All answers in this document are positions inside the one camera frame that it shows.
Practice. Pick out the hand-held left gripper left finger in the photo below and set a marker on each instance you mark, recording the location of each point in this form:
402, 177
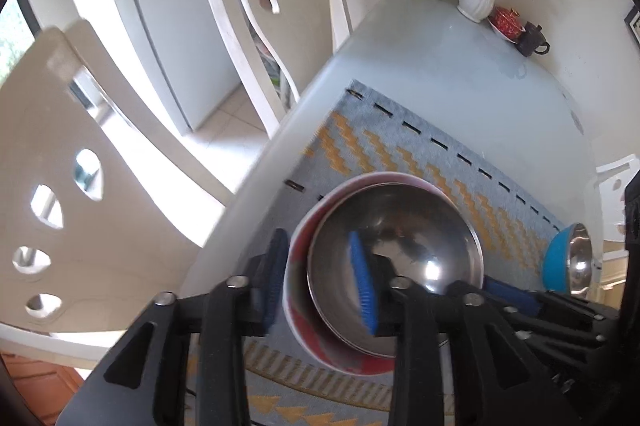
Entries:
275, 276

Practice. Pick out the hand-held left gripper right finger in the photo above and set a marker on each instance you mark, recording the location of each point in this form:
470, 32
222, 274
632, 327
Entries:
362, 286

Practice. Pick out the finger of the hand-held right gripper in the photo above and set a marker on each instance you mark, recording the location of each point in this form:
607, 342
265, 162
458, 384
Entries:
555, 338
510, 296

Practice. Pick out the pink steel bowl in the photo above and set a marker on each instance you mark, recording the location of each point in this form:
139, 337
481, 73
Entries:
400, 226

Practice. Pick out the pink cartoon bowl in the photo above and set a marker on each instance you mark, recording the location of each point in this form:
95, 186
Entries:
320, 348

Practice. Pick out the blue steel bowl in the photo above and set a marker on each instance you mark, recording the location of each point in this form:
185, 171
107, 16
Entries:
555, 261

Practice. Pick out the blue patterned table mat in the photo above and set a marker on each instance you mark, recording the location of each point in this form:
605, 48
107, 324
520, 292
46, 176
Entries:
400, 145

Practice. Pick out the white dining chair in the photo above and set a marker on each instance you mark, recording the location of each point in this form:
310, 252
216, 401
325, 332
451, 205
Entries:
610, 186
75, 105
235, 5

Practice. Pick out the dark teapot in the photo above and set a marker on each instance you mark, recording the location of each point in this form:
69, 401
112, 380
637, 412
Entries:
531, 39

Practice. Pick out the red patterned bowl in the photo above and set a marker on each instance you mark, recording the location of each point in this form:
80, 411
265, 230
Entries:
507, 23

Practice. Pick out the white refrigerator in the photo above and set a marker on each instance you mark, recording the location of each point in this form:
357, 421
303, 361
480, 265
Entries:
165, 5

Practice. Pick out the framed picture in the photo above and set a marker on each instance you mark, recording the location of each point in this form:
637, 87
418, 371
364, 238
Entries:
634, 23

